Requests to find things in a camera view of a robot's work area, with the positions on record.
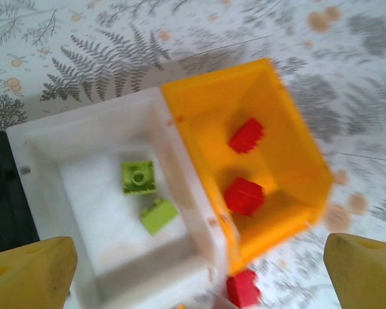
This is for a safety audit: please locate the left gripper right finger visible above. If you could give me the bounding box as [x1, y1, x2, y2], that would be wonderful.
[323, 232, 386, 309]

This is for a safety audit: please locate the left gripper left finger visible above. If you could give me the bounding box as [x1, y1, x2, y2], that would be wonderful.
[0, 236, 78, 309]

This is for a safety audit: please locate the red lego brick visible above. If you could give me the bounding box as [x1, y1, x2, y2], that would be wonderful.
[228, 117, 266, 155]
[225, 269, 263, 309]
[223, 176, 266, 217]

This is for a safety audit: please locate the green lego brick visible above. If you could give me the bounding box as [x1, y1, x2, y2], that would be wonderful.
[120, 160, 158, 196]
[140, 198, 179, 238]

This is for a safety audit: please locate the black plastic bin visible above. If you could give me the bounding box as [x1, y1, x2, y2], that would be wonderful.
[0, 130, 41, 257]

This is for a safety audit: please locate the white plastic bin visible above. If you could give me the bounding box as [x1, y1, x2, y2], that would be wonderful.
[5, 86, 242, 309]

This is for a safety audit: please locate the orange plastic bin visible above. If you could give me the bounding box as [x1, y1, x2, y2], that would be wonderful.
[160, 57, 335, 277]

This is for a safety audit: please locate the floral tablecloth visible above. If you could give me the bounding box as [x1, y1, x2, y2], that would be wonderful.
[0, 0, 386, 309]

